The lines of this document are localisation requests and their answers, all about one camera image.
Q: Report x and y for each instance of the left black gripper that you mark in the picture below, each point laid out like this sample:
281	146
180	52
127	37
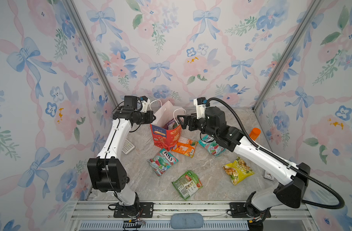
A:
149	114

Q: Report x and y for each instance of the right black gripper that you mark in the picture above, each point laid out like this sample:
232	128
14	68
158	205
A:
194	120

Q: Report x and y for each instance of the purple candy bag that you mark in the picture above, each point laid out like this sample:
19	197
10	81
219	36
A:
173	124

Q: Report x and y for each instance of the red paper gift bag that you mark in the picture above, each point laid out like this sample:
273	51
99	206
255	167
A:
162	137

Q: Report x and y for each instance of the orange snack packet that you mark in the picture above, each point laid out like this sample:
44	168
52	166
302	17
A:
185	147

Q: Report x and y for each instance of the teal Fox's candy bag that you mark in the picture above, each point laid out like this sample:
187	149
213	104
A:
209	144

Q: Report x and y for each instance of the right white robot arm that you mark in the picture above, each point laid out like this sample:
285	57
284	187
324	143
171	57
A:
289	190

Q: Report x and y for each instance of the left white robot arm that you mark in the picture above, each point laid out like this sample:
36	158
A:
107	174

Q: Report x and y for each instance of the green snack bag barcode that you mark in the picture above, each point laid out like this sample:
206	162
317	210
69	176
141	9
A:
187	184

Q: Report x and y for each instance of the yellow snack bag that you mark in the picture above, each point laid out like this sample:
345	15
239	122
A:
238	171

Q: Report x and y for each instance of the white scientific calculator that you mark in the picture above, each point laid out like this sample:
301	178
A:
127	147

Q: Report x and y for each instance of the orange pill bottle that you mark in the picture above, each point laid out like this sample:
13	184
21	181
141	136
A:
255	133

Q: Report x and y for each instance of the small white square clock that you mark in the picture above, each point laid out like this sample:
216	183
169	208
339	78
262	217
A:
268	176

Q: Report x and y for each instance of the grey blue foam pad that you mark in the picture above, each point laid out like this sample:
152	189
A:
187	221

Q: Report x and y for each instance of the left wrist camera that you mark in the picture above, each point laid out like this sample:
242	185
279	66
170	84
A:
130	103

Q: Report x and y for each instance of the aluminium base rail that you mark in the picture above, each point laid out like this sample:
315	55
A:
95	216

